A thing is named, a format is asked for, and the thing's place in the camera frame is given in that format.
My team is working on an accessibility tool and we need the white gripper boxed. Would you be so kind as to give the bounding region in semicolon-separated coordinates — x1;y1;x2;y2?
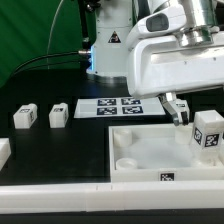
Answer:
126;0;224;126

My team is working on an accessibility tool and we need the white square tabletop part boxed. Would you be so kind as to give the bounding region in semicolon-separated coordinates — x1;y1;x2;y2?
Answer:
109;123;224;182

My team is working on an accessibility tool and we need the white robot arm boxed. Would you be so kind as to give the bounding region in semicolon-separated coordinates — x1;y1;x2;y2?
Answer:
87;0;224;125

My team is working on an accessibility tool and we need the paper sheet with markers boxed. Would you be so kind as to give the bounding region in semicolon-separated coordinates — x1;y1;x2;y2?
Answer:
74;97;165;118

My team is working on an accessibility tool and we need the black vertical hose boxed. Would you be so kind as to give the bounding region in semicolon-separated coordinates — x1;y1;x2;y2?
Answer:
77;0;93;51

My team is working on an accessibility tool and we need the white front rail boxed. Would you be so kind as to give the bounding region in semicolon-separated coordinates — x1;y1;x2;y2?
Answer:
0;180;224;214

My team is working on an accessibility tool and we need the black cable pair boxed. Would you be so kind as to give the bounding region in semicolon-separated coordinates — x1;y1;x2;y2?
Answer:
9;49;92;79

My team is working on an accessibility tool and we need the grey thin cable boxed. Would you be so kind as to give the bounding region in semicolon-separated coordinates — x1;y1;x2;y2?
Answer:
46;0;66;69

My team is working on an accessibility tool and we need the white left rail block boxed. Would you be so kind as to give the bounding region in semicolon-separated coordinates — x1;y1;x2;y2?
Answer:
0;138;11;171

